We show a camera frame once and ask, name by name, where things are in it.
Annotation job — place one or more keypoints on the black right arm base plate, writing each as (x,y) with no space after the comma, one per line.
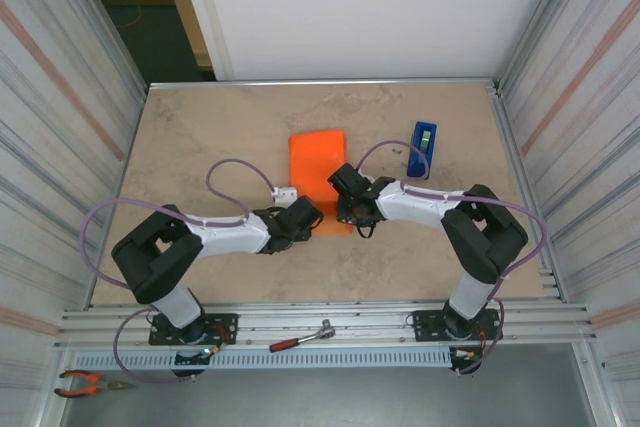
(425,319)

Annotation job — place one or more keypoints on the blue tape dispenser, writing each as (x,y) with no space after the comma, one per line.
(417,167)

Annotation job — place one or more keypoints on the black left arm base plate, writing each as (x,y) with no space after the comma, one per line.
(227,319)

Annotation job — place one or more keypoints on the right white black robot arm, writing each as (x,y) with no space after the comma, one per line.
(415,207)

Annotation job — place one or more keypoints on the green tape roll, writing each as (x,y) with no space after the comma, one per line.
(426,139)

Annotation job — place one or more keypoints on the aluminium table side rail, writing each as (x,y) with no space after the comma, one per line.
(517,147)

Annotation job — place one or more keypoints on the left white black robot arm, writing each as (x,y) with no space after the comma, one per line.
(230,239)

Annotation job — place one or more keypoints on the orange wrapping paper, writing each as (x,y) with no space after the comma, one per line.
(315,157)

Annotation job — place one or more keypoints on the yellow power connector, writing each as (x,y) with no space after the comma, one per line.
(470,355)
(214,350)

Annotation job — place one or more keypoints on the aluminium table end rail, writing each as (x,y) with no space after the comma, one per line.
(325,82)

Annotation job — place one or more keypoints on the long aluminium base rail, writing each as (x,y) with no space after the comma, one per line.
(375,319)

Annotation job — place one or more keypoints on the aluminium frame post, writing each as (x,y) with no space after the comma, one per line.
(537,22)

